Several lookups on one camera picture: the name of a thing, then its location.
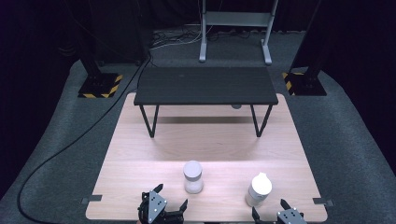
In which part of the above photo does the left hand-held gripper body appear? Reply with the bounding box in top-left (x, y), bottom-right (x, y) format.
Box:
top-left (137, 189), bottom-right (185, 224)

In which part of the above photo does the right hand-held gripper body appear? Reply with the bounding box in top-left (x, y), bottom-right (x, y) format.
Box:
top-left (260, 207), bottom-right (304, 224)

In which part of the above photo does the white bottle with spout cap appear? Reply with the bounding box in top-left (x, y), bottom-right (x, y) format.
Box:
top-left (245, 172), bottom-right (273, 208)

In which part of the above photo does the clear jar with grey lid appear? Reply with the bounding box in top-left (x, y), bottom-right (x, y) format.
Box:
top-left (182, 160), bottom-right (205, 195)

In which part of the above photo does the black low shelf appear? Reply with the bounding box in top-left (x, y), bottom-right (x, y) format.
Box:
top-left (134, 66), bottom-right (279, 139)

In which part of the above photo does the dark tape strip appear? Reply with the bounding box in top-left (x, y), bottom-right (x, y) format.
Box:
top-left (80, 194), bottom-right (104, 205)
top-left (312, 197), bottom-right (335, 207)

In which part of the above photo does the black stand with striped base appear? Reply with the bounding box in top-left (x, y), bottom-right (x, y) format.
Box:
top-left (73, 0), bottom-right (124, 100)
top-left (282, 0), bottom-right (328, 97)

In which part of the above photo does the grey metal stand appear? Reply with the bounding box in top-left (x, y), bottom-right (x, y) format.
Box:
top-left (199, 0), bottom-right (279, 66)

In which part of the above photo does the thick black floor cable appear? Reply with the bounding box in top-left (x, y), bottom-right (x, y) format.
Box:
top-left (17, 50), bottom-right (153, 224)

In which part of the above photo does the bundle of thin cables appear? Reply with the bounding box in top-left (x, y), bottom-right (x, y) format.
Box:
top-left (150, 25), bottom-right (204, 49)

